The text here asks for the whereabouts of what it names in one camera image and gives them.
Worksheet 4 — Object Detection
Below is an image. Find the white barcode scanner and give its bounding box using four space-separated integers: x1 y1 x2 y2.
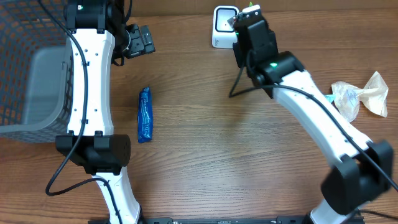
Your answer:
211 6 239 49

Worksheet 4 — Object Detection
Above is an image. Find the teal tissue packet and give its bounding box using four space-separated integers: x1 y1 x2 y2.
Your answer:
325 95 336 103

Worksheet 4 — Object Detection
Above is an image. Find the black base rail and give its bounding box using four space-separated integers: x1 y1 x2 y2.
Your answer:
88 216 366 224

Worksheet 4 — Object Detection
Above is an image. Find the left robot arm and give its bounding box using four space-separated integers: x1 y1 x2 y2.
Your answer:
55 0 155 223

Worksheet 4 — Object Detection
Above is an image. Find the dark grey plastic basket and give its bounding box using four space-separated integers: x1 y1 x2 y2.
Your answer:
1 1 73 143

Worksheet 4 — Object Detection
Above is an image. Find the blue snack bar wrapper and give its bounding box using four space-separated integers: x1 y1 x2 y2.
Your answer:
137 86 153 143

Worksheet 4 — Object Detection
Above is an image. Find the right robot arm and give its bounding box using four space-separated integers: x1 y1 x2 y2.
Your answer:
233 16 397 223

